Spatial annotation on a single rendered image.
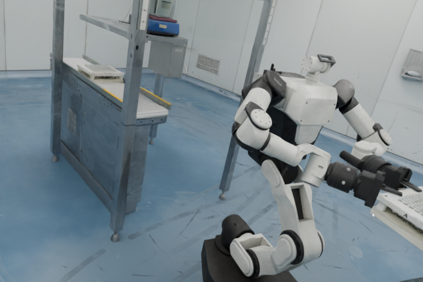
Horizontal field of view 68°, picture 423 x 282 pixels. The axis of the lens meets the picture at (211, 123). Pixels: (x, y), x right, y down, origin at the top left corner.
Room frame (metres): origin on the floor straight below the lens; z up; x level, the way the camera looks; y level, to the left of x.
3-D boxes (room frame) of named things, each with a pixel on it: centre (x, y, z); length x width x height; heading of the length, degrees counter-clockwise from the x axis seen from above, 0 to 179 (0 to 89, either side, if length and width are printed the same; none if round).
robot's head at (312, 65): (1.34, -0.38, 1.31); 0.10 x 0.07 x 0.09; 121
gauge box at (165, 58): (1.88, 0.35, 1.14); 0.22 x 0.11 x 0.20; 47
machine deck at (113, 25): (1.91, 0.59, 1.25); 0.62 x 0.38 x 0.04; 47
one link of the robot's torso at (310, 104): (1.40, -0.35, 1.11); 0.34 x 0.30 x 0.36; 121
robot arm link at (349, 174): (0.92, -0.51, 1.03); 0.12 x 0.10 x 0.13; 63
